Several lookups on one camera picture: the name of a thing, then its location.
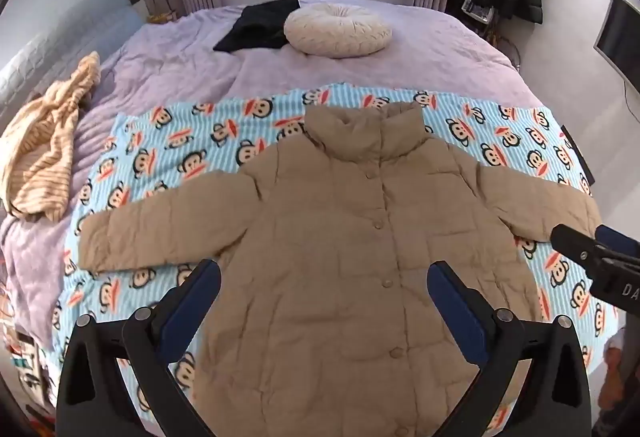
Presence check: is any lilac quilted bedspread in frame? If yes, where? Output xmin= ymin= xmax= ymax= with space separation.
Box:
xmin=0 ymin=0 xmax=543 ymax=353

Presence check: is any tan puffer jacket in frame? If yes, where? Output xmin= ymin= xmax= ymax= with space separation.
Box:
xmin=77 ymin=101 xmax=603 ymax=437

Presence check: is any round cream cushion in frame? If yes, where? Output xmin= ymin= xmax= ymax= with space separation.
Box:
xmin=283 ymin=2 xmax=393 ymax=58

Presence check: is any striped monkey print blanket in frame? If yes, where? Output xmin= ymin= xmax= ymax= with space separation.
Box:
xmin=50 ymin=84 xmax=621 ymax=418

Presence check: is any beige striped cloth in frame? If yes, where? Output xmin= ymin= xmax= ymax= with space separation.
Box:
xmin=0 ymin=51 xmax=102 ymax=222

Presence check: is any grey padded headboard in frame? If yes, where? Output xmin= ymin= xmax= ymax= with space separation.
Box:
xmin=0 ymin=0 xmax=146 ymax=118

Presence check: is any black garment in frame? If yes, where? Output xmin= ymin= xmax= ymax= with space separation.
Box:
xmin=212 ymin=0 xmax=303 ymax=53

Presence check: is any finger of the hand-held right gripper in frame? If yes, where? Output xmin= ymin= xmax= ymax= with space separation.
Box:
xmin=551 ymin=224 xmax=640 ymax=275
xmin=596 ymin=224 xmax=640 ymax=257

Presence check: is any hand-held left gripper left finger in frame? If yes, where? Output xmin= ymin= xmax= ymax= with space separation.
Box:
xmin=56 ymin=258 xmax=222 ymax=437

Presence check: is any wall mounted television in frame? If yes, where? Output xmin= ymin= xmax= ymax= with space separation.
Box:
xmin=593 ymin=0 xmax=640 ymax=95

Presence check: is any black rack with items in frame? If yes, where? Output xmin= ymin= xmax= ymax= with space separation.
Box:
xmin=457 ymin=0 xmax=501 ymax=25

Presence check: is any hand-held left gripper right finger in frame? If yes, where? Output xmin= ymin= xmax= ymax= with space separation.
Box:
xmin=426 ymin=260 xmax=593 ymax=437

